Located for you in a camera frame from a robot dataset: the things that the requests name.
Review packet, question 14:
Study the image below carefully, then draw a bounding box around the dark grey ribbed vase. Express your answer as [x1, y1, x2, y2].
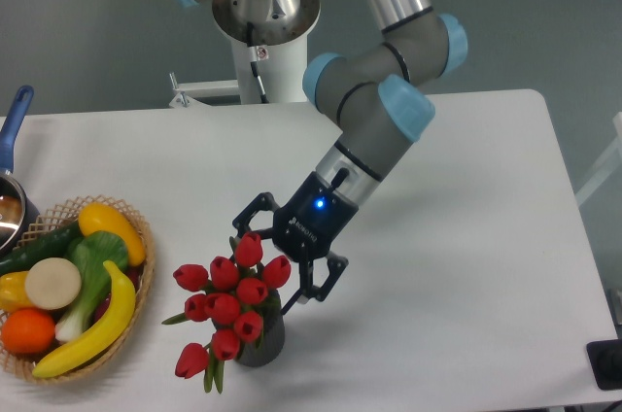
[236, 290, 286, 367]

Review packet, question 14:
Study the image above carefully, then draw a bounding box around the black device at table edge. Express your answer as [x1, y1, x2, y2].
[586, 339, 621, 391]

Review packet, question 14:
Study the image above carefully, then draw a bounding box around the yellow bell pepper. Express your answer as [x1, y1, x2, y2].
[0, 271, 35, 313]

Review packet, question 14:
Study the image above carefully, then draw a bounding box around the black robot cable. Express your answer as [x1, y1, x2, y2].
[245, 21, 270, 105]

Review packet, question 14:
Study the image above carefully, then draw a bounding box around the white frame at right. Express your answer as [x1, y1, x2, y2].
[575, 112, 621, 207]

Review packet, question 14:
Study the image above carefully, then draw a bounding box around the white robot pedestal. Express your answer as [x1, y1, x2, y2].
[168, 0, 322, 110]

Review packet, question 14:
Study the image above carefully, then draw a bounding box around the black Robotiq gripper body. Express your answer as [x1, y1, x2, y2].
[272, 172, 359, 260]

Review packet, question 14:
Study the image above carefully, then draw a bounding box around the green bok choy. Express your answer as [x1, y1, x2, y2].
[55, 231, 128, 344]

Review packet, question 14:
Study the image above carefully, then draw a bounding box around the orange fruit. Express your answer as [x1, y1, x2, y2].
[1, 308, 55, 355]

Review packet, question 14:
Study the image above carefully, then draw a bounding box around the red tulip bouquet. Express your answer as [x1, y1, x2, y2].
[162, 232, 292, 393]

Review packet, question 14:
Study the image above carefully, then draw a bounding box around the beige round mushroom slice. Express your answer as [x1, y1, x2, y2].
[24, 257, 82, 310]

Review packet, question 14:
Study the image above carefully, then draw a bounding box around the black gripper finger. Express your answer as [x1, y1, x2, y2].
[280, 252, 349, 316]
[232, 192, 279, 243]

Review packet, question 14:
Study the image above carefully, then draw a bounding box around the woven wicker basket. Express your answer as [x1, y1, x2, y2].
[1, 195, 156, 384]

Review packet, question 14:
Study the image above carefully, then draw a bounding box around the green cucumber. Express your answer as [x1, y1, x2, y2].
[1, 221, 83, 276]

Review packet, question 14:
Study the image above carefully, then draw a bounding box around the blue handled saucepan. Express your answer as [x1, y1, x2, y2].
[1, 85, 39, 258]

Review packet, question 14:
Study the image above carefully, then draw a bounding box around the yellow lemon squash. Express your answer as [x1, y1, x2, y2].
[78, 202, 146, 267]

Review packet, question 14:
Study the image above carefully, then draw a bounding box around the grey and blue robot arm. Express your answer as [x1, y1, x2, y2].
[173, 0, 468, 302]

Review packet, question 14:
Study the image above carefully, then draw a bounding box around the yellow banana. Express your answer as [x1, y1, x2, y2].
[32, 260, 136, 379]

